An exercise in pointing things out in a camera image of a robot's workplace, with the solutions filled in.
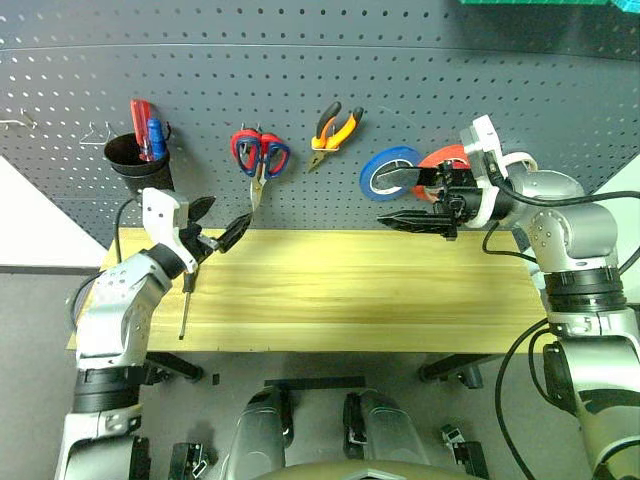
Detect red tape roll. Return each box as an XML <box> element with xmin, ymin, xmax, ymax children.
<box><xmin>411</xmin><ymin>144</ymin><xmax>472</xmax><ymax>202</ymax></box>

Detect orange handled pliers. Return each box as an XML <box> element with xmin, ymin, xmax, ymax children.
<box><xmin>306</xmin><ymin>100</ymin><xmax>366</xmax><ymax>174</ymax></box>

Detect olive curved robot torso edge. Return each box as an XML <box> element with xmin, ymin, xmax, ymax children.
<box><xmin>253</xmin><ymin>459</ymin><xmax>487</xmax><ymax>480</ymax></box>

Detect black handled screwdriver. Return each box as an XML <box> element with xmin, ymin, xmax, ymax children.
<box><xmin>177</xmin><ymin>268</ymin><xmax>198</xmax><ymax>343</ymax></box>

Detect red handled screwdriver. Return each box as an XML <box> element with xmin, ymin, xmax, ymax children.
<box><xmin>129</xmin><ymin>98</ymin><xmax>153</xmax><ymax>162</ymax></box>

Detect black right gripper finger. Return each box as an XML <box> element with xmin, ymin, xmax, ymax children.
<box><xmin>377</xmin><ymin>165</ymin><xmax>436</xmax><ymax>190</ymax></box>
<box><xmin>376</xmin><ymin>209</ymin><xmax>455</xmax><ymax>235</ymax></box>

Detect straight metal pegboard hook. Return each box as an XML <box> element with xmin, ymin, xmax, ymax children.
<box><xmin>0</xmin><ymin>108</ymin><xmax>38</xmax><ymax>131</ymax></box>

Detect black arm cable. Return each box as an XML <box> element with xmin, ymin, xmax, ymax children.
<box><xmin>115</xmin><ymin>196</ymin><xmax>147</xmax><ymax>262</ymax></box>
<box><xmin>481</xmin><ymin>191</ymin><xmax>640</xmax><ymax>480</ymax></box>

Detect black floor bracket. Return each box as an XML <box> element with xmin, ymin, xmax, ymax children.
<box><xmin>438</xmin><ymin>423</ymin><xmax>490</xmax><ymax>480</ymax></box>
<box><xmin>168</xmin><ymin>441</ymin><xmax>210</xmax><ymax>480</ymax></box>

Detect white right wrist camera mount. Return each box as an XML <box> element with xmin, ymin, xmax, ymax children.
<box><xmin>458</xmin><ymin>114</ymin><xmax>505</xmax><ymax>227</ymax></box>

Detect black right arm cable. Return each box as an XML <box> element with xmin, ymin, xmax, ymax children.
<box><xmin>481</xmin><ymin>191</ymin><xmax>640</xmax><ymax>480</ymax></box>

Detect black handled scissors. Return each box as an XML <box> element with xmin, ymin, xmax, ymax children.
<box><xmin>235</xmin><ymin>138</ymin><xmax>291</xmax><ymax>215</ymax></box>

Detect blue tape roll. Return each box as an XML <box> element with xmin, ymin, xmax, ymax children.
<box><xmin>359</xmin><ymin>145</ymin><xmax>423</xmax><ymax>203</ymax></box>

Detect black plastic cup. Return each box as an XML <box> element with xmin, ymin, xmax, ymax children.
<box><xmin>102</xmin><ymin>130</ymin><xmax>177</xmax><ymax>197</ymax></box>

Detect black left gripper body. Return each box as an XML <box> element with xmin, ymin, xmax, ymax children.
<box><xmin>179</xmin><ymin>223</ymin><xmax>222</xmax><ymax>262</ymax></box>

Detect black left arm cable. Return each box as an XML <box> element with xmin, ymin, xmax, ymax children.
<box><xmin>115</xmin><ymin>196</ymin><xmax>147</xmax><ymax>262</ymax></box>

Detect silver rounded robot leg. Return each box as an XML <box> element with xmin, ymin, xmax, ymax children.
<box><xmin>342</xmin><ymin>389</ymin><xmax>432</xmax><ymax>470</ymax></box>
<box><xmin>221</xmin><ymin>386</ymin><xmax>295</xmax><ymax>477</ymax></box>

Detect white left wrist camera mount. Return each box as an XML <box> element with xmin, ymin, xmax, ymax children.
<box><xmin>140</xmin><ymin>186</ymin><xmax>200</xmax><ymax>275</ymax></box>

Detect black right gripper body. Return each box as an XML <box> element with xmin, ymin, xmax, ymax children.
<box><xmin>432</xmin><ymin>162</ymin><xmax>485</xmax><ymax>242</ymax></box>

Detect green brick pattern block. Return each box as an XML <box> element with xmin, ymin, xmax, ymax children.
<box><xmin>452</xmin><ymin>0</ymin><xmax>614</xmax><ymax>8</ymax></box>

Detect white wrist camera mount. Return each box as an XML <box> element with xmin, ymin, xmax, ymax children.
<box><xmin>140</xmin><ymin>186</ymin><xmax>200</xmax><ymax>275</ymax></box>
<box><xmin>458</xmin><ymin>114</ymin><xmax>505</xmax><ymax>227</ymax></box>

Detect white tape roll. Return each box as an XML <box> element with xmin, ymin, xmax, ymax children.
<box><xmin>501</xmin><ymin>150</ymin><xmax>541</xmax><ymax>174</ymax></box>

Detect blue handled screwdriver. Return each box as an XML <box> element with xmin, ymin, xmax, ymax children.
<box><xmin>145</xmin><ymin>116</ymin><xmax>168</xmax><ymax>163</ymax></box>

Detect dark grey perforated pegboard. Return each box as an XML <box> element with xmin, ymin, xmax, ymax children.
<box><xmin>0</xmin><ymin>0</ymin><xmax>640</xmax><ymax>250</ymax></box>

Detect black table leg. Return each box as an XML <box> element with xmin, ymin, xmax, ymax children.
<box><xmin>417</xmin><ymin>351</ymin><xmax>495</xmax><ymax>390</ymax></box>
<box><xmin>143</xmin><ymin>351</ymin><xmax>205</xmax><ymax>385</ymax></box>

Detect black table crossbar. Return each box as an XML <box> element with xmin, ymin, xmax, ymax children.
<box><xmin>263</xmin><ymin>376</ymin><xmax>367</xmax><ymax>392</ymax></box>

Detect red handled scissors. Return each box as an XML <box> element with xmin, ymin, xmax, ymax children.
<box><xmin>229</xmin><ymin>128</ymin><xmax>293</xmax><ymax>201</ymax></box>

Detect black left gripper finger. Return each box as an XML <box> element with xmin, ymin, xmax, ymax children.
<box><xmin>217</xmin><ymin>211</ymin><xmax>254</xmax><ymax>254</ymax></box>
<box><xmin>187</xmin><ymin>195</ymin><xmax>218</xmax><ymax>224</ymax></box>

